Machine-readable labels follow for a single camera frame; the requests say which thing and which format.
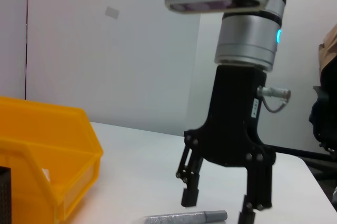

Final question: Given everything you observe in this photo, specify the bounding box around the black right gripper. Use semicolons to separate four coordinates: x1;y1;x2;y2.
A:
175;65;277;224

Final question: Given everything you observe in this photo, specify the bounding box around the grey marker pen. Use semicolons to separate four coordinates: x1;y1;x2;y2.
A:
143;210;229;224

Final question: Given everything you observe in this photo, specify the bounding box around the black mesh pen holder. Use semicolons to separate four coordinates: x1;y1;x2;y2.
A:
0;166;13;224

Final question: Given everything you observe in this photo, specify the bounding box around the black metal bar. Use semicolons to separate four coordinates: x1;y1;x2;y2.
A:
267;144;337;161

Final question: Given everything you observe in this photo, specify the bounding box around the black office chair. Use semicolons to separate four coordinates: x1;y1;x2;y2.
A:
309;60;337;154

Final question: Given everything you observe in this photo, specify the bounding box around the brown cardboard box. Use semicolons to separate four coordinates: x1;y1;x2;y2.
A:
318;23;337;73

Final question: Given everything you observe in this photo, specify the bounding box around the yellow plastic storage bin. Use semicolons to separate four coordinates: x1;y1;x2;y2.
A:
0;96;104;222

